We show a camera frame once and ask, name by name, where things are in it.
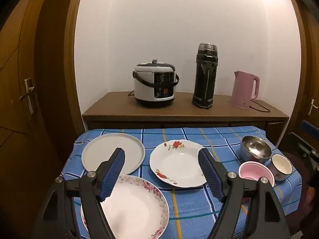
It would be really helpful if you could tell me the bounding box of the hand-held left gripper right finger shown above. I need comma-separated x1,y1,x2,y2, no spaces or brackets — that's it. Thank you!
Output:
198,148,291,239

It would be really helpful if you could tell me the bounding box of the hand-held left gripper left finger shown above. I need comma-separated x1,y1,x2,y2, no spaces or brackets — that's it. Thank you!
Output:
32,147,125,239

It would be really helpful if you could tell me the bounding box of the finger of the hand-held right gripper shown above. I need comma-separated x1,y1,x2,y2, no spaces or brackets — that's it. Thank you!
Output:
300,120,319,136
298,139,319,173

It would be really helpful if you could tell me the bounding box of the grey round plate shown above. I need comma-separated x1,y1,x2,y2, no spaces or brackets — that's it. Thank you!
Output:
81,133,146,175

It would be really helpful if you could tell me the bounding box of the small white printed bowl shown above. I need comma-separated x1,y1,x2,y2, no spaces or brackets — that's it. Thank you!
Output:
270,154,293,182

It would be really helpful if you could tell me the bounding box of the white plate with red flowers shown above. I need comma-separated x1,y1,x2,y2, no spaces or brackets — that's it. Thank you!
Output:
150,139,215,188

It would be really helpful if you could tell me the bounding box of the pink plastic bowl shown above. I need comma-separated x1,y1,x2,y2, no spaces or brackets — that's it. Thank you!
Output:
238,161,275,187

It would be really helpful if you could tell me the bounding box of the white plate with pink flowers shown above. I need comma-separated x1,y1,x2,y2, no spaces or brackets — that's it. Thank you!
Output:
80,175,170,239

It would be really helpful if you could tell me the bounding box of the stainless steel bowl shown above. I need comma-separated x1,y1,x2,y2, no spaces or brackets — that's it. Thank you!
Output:
240,136,272,164

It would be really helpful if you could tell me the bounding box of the blue checked tablecloth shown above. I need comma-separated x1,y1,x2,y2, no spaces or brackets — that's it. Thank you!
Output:
60,126,303,239

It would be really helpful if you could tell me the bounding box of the brown wooden door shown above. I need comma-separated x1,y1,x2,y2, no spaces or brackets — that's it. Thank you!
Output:
284,0,319,140
0,0,84,195

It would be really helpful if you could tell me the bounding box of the brown wooden cabinet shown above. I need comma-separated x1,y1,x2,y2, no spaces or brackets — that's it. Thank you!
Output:
82,91,290,145

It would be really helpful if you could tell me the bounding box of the pink electric kettle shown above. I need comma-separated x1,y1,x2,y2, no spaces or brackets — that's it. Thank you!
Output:
230,70,260,109

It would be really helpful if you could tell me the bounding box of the white and black rice cooker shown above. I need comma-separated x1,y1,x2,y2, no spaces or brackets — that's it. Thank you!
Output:
132,60,180,108

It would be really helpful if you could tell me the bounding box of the black thermos flask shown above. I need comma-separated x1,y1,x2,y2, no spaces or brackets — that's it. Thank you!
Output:
192,43,219,110

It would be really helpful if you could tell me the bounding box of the silver door handle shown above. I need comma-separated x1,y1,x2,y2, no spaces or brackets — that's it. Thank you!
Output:
19,78,35,115
308,99,319,116

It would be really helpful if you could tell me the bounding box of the black kettle cord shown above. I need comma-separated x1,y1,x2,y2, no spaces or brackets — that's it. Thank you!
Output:
250,100,271,113

